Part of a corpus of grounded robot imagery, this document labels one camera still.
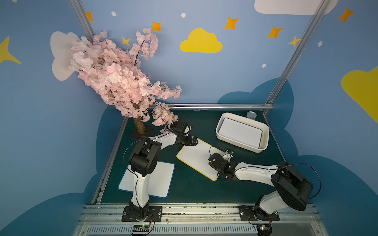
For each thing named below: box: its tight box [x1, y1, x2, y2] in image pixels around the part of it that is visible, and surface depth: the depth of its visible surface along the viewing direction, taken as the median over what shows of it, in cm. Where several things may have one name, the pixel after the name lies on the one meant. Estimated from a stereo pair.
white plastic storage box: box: [215, 112, 270, 154], surface depth 110 cm
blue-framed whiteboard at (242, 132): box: [218, 117, 263, 149], surface depth 109 cm
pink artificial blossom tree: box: [68, 28, 183, 135], surface depth 70 cm
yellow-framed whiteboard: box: [176, 138, 225, 181], surface depth 98 cm
